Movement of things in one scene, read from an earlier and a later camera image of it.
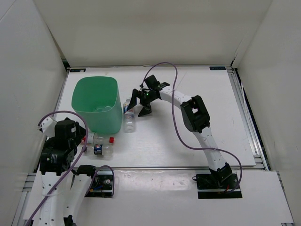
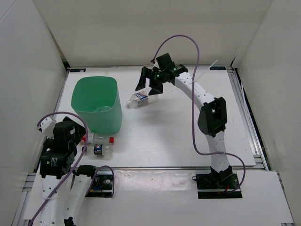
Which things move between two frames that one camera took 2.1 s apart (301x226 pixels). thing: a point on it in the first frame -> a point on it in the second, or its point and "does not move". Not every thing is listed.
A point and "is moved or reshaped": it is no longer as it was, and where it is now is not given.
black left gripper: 80,133 does not move
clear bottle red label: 94,138 does not move
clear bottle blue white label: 129,117 is moved or reshaped
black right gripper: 147,108 -> 146,73
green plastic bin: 99,99 does not move
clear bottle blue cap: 102,109 does not move
